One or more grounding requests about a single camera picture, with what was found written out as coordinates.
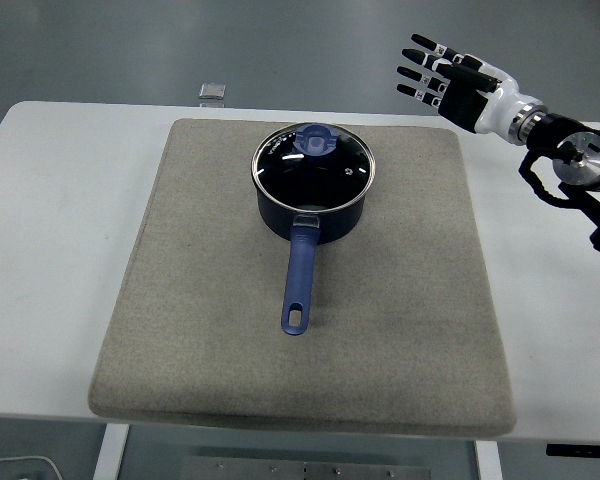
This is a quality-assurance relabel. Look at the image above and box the black control panel under table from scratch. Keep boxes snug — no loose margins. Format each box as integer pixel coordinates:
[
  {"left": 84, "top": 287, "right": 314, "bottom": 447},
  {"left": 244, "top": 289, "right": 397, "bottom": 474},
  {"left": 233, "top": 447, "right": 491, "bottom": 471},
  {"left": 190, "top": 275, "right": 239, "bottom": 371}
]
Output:
[{"left": 545, "top": 443, "right": 600, "bottom": 458}]

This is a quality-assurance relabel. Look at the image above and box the grey metal plate with screws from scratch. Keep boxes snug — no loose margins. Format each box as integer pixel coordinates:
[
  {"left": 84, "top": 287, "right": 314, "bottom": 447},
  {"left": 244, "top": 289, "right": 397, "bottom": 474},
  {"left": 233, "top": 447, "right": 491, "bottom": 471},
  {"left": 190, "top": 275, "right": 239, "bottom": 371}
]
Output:
[{"left": 180, "top": 455, "right": 432, "bottom": 480}]

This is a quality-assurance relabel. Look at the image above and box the glass pot lid blue knob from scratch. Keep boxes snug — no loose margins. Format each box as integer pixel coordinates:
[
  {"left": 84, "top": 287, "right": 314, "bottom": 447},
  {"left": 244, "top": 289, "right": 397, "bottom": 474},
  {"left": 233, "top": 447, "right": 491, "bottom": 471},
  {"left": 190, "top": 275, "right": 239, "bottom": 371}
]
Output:
[{"left": 250, "top": 122, "right": 377, "bottom": 212}]

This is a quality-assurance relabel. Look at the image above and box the dark blue saucepan long handle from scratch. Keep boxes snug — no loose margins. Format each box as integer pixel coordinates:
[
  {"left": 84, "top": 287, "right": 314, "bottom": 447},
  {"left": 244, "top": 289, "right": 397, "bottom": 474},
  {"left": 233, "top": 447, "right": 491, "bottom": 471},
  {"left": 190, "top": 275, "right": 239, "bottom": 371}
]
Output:
[{"left": 252, "top": 164, "right": 367, "bottom": 337}]

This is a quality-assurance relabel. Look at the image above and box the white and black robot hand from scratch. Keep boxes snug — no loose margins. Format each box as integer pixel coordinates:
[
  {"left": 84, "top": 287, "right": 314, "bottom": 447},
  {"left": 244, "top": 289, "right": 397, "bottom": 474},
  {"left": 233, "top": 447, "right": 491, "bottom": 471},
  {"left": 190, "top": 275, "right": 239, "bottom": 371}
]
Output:
[{"left": 395, "top": 33, "right": 548, "bottom": 147}]

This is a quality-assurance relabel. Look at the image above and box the white rounded object on floor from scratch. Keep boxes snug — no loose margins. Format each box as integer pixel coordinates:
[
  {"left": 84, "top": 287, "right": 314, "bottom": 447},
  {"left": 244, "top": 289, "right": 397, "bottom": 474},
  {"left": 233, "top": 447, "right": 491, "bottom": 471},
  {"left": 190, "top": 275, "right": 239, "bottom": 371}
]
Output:
[{"left": 0, "top": 455, "right": 62, "bottom": 480}]

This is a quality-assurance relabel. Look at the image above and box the grey-brown fabric mat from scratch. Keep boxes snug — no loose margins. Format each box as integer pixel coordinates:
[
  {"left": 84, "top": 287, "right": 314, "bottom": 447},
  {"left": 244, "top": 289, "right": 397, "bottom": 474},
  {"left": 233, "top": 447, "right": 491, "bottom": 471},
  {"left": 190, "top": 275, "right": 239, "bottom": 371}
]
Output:
[{"left": 87, "top": 117, "right": 518, "bottom": 441}]

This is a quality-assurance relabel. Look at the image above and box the white table leg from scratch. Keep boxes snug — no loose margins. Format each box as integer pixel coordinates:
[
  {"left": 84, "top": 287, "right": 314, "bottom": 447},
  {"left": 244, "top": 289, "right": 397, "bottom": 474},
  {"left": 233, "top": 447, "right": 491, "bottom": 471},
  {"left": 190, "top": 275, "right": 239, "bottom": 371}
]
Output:
[
  {"left": 474, "top": 440, "right": 504, "bottom": 480},
  {"left": 92, "top": 423, "right": 131, "bottom": 480}
]

